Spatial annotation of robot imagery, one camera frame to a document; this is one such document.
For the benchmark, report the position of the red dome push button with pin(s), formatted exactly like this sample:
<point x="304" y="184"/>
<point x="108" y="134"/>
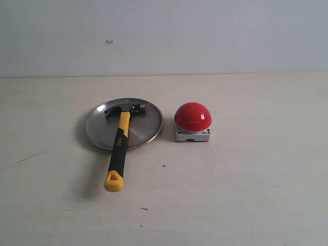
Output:
<point x="192" y="121"/>

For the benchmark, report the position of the yellow black claw hammer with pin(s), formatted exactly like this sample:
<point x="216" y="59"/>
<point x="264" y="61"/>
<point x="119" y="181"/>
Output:
<point x="114" y="181"/>

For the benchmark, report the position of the small white wall peg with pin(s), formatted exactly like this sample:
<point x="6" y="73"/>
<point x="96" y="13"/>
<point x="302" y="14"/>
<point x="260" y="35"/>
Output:
<point x="109" y="40"/>

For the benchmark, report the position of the round stainless steel plate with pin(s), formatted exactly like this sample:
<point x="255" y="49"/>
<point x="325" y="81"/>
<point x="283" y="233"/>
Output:
<point x="143" y="127"/>

